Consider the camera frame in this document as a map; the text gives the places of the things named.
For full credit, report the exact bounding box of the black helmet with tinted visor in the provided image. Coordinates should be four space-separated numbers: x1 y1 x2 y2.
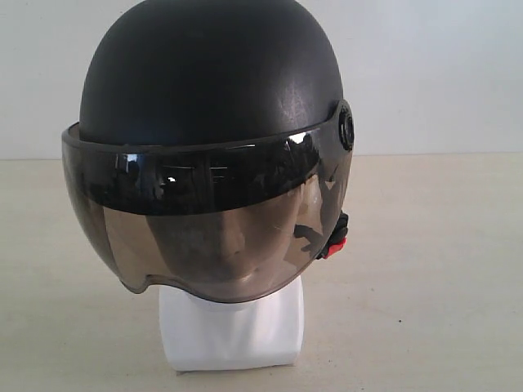
61 1 355 304

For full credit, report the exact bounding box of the white mannequin head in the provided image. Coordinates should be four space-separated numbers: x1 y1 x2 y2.
159 278 305 372

